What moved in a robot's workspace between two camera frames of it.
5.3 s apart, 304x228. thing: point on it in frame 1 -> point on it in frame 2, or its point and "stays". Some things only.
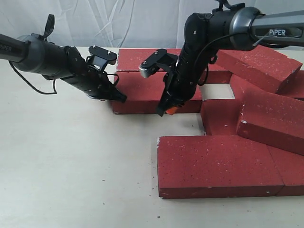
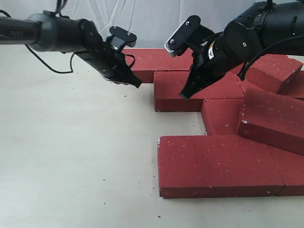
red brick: (260, 65) stays
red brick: (290, 166) stays
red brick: (293, 85) stays
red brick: (215, 166) stays
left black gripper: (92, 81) -> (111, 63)
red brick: (143, 94) -> (168, 86)
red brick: (270, 118) stays
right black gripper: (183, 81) -> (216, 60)
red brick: (221, 117) stays
